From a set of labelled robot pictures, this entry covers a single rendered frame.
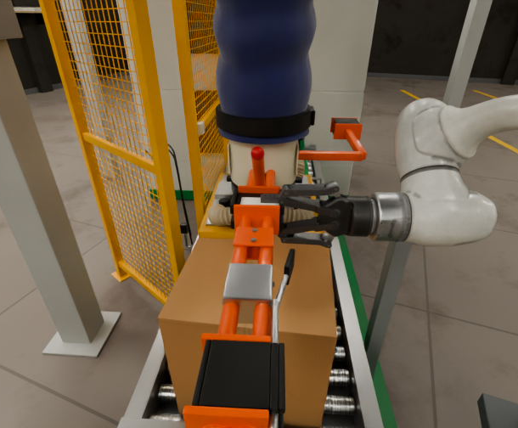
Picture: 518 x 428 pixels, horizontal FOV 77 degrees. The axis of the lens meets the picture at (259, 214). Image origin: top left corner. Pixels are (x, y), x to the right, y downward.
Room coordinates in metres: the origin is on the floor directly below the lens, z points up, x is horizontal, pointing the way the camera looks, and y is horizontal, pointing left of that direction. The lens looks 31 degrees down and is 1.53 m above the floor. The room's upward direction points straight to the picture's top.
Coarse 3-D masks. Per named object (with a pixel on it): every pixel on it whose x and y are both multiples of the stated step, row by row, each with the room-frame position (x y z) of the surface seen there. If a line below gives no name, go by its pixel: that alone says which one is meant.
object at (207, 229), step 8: (224, 176) 0.93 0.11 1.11; (216, 184) 0.88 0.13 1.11; (216, 200) 0.77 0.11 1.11; (224, 200) 0.72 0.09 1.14; (208, 208) 0.74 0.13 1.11; (200, 224) 0.66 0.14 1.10; (208, 224) 0.65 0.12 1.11; (200, 232) 0.63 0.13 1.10; (208, 232) 0.63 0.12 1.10; (216, 232) 0.63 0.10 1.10; (224, 232) 0.63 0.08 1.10; (232, 232) 0.63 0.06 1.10
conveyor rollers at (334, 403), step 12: (312, 180) 2.15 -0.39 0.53; (336, 312) 0.90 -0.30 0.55; (336, 348) 0.74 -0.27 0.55; (336, 360) 0.71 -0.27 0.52; (168, 372) 0.66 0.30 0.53; (336, 372) 0.65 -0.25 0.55; (348, 372) 0.65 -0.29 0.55; (168, 384) 0.61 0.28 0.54; (336, 384) 0.62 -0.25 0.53; (348, 384) 0.62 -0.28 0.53; (168, 396) 0.57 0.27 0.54; (336, 396) 0.57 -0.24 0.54; (324, 408) 0.54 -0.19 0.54; (336, 408) 0.54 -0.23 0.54; (348, 408) 0.54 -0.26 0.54; (180, 420) 0.50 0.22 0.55
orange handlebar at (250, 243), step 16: (352, 144) 0.90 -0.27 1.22; (352, 160) 0.81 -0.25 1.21; (272, 176) 0.67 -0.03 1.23; (240, 224) 0.47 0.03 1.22; (272, 224) 0.48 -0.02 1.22; (240, 240) 0.42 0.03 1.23; (256, 240) 0.42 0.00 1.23; (272, 240) 0.42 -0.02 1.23; (240, 256) 0.38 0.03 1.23; (256, 256) 0.41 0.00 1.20; (272, 256) 0.39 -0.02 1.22; (224, 304) 0.29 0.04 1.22; (224, 320) 0.26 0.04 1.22; (256, 320) 0.27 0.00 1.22
